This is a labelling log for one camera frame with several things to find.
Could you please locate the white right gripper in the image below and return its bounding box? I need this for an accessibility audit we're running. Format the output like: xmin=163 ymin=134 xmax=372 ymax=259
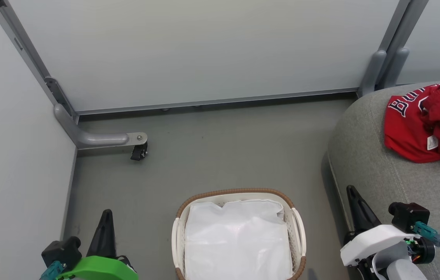
xmin=340 ymin=185 xmax=416 ymax=269

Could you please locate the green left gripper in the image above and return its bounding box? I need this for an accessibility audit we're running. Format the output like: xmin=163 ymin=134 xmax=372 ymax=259
xmin=56 ymin=209 xmax=140 ymax=280

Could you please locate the red and white jersey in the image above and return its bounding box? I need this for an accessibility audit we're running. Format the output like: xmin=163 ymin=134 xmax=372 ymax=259
xmin=384 ymin=80 xmax=440 ymax=170

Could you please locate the white basket with brown rim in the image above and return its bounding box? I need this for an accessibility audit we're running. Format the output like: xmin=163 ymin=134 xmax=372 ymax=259
xmin=171 ymin=188 xmax=307 ymax=280

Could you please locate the white basket liner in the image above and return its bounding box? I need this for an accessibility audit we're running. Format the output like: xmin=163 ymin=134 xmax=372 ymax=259
xmin=184 ymin=199 xmax=294 ymax=280

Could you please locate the beige grey fabric sofa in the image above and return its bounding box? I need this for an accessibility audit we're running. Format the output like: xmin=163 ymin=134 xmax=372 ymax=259
xmin=328 ymin=80 xmax=440 ymax=280

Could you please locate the black caster wheel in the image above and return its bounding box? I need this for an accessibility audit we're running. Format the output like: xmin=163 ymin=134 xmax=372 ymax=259
xmin=130 ymin=142 xmax=149 ymax=161

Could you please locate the grey partition foot bar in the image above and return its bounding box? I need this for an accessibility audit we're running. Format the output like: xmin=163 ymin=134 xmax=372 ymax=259
xmin=54 ymin=103 xmax=148 ymax=151

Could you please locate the teal plug black cable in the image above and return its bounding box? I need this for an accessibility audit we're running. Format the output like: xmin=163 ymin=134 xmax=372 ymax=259
xmin=39 ymin=261 xmax=67 ymax=280
xmin=412 ymin=221 xmax=440 ymax=280

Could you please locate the grey partition bottom rail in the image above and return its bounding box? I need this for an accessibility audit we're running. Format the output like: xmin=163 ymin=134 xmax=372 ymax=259
xmin=76 ymin=87 xmax=360 ymax=116

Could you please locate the grey corner partition post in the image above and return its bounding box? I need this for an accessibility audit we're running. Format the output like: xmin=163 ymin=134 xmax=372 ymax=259
xmin=0 ymin=0 xmax=79 ymax=122

